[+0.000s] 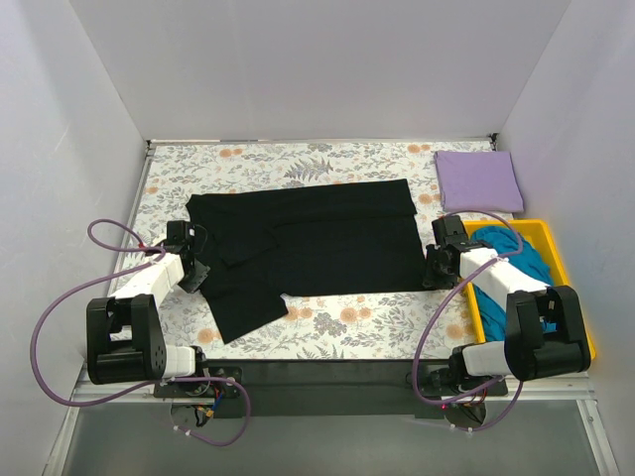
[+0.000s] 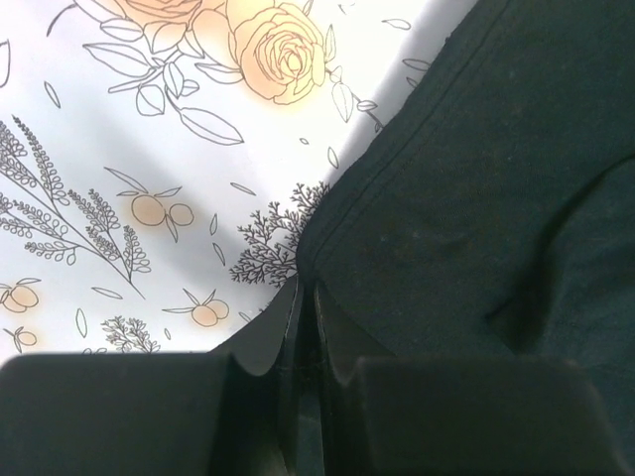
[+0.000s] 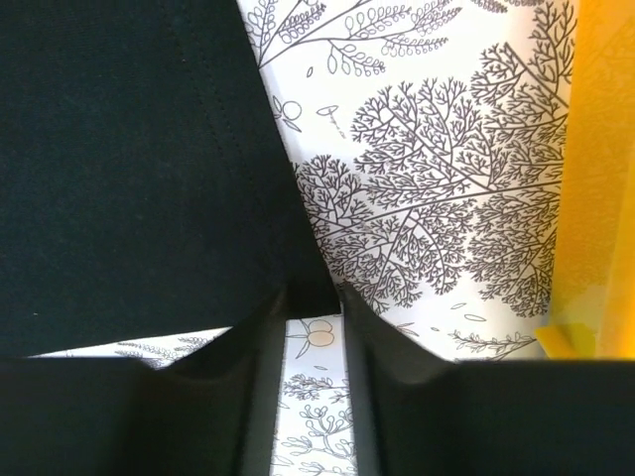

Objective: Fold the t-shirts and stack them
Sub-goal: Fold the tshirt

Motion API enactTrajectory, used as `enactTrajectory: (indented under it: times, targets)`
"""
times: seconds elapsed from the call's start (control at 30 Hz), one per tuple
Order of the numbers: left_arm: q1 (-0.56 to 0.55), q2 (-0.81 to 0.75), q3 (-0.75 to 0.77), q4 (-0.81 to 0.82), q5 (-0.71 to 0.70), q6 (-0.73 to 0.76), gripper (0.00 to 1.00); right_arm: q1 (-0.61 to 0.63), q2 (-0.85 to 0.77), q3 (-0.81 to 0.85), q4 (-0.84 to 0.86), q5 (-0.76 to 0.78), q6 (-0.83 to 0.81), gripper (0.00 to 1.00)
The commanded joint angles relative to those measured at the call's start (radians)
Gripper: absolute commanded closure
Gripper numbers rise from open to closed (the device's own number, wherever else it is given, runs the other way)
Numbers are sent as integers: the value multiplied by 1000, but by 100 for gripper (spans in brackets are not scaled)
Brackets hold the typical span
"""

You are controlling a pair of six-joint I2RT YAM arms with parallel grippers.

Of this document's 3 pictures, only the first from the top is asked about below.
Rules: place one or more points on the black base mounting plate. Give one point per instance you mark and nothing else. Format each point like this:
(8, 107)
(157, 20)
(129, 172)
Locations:
(297, 388)

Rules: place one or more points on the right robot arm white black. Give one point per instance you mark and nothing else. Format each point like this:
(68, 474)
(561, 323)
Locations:
(544, 333)

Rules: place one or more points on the folded purple t-shirt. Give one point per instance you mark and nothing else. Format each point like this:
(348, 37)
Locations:
(478, 181)

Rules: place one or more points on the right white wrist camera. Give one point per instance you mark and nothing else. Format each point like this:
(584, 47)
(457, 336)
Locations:
(449, 230)

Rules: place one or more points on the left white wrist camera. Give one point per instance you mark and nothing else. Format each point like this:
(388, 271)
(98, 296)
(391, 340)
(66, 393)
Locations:
(180, 235)

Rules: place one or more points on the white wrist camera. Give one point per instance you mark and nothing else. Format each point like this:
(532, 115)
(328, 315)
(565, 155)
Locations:
(180, 235)
(449, 230)

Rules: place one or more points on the black t-shirt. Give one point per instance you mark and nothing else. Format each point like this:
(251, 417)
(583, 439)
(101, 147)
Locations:
(328, 240)

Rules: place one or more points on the teal t-shirt in bin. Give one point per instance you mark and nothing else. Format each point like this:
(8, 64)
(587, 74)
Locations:
(529, 261)

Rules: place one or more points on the yellow plastic bin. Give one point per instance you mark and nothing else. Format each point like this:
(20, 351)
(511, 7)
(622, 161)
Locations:
(538, 233)

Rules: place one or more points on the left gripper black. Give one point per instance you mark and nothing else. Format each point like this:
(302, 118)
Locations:
(199, 276)

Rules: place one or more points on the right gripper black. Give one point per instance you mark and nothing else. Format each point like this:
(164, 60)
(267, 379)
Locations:
(432, 271)

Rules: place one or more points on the floral patterned table mat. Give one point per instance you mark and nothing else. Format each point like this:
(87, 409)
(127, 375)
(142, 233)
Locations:
(376, 326)

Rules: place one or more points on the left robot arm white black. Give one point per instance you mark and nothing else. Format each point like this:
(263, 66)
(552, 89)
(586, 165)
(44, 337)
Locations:
(125, 340)

